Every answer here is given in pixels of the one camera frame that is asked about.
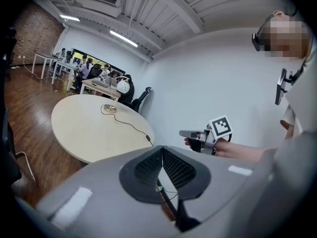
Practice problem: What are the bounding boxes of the wooden desk with white legs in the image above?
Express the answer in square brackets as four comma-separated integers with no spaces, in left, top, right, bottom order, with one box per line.
[79,78,122,99]

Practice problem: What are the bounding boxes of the light blue desk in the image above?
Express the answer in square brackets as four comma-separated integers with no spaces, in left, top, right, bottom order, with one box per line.
[51,59,80,89]

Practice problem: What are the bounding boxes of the ceiling light tube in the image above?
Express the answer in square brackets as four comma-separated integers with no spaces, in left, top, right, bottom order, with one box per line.
[109,30,139,48]

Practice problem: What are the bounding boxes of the black-framed window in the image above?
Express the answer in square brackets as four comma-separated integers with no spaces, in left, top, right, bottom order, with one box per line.
[72,48,126,75]

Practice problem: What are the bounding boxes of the black high-back office chair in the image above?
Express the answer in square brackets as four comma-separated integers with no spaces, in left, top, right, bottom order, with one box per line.
[130,86,153,113]

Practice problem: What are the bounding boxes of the person's light shirt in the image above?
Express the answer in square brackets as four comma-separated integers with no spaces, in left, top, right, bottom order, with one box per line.
[279,53,317,143]

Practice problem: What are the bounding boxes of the black head-worn camera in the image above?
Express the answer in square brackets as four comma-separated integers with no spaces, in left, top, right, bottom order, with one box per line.
[252,13,298,52]

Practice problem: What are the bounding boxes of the chest-mounted tablet screen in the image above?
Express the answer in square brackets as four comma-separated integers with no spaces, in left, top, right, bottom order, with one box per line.
[274,68,288,106]

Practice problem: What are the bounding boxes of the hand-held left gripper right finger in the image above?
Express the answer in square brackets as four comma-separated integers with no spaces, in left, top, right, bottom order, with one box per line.
[162,146,212,200]

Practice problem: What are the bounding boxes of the person's head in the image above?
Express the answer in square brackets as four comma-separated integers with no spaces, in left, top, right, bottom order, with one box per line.
[257,10,313,59]

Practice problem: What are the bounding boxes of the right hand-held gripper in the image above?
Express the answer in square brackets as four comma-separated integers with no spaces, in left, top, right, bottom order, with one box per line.
[179,115,235,156]

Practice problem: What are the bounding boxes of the person's right forearm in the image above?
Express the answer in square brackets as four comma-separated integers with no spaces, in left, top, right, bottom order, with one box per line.
[214,138,279,160]

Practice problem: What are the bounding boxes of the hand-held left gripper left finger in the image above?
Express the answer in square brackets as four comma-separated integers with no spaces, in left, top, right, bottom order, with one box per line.
[119,146,164,204]

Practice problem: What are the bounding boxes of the dark-top desk with white legs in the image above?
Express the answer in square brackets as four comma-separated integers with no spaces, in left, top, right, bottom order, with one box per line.
[32,52,65,79]

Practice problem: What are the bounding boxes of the ceiling air conditioning unit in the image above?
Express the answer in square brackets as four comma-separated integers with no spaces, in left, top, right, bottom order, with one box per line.
[73,0,122,17]

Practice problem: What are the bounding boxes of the black lamp cable with switch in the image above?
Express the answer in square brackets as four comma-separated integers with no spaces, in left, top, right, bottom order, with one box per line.
[100,105,156,147]

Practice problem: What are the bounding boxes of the white floor cable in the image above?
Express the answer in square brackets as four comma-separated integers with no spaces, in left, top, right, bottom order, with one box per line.
[23,56,42,79]

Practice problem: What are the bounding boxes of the person's right hand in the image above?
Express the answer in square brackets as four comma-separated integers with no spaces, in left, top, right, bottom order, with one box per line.
[184,137,207,154]

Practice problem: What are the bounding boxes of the globe table lamp brass base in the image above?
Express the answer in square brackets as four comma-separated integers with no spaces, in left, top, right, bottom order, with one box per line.
[100,75,131,114]

